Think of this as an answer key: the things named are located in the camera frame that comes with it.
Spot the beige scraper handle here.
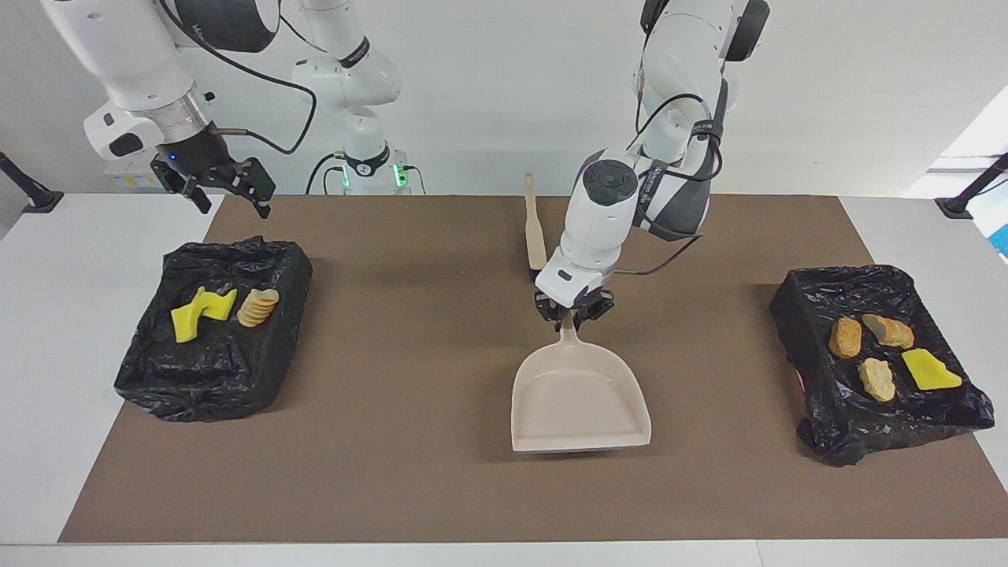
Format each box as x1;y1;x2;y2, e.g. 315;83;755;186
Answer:
524;171;549;282

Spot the beige plastic dustpan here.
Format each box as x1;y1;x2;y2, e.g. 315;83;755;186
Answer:
511;315;653;454

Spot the black base cable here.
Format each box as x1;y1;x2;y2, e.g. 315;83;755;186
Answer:
306;152;347;195

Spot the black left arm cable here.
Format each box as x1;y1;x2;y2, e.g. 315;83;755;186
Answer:
613;69;724;277

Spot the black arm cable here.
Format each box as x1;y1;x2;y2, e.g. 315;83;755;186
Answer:
157;0;318;155
613;69;724;277

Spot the green and yellow sponge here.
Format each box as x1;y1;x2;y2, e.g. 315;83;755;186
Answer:
195;287;238;322

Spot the black bag lined bin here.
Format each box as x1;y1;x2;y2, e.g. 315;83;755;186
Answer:
769;264;996;467
114;235;313;424

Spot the small brown bread roll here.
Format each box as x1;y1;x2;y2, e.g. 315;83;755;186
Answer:
828;316;864;360

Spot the plain yellow sponge piece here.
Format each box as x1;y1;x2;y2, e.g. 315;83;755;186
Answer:
171;302;203;343

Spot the brown table mat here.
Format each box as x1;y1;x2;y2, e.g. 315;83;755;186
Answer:
59;195;1008;544

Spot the striped croissant piece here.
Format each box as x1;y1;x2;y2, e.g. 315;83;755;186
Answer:
862;313;916;350
858;358;898;403
236;288;280;328

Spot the white cardboard box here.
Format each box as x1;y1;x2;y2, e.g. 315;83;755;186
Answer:
102;156;170;190

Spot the black camera stand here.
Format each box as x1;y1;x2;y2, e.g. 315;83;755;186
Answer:
0;151;64;215
935;154;1008;220

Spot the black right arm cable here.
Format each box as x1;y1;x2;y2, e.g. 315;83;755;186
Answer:
157;0;318;155

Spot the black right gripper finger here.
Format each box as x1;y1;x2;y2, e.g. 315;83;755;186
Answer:
232;157;277;221
150;159;213;216

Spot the yellow sponge chunk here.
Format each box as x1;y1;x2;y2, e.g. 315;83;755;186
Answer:
901;348;964;392

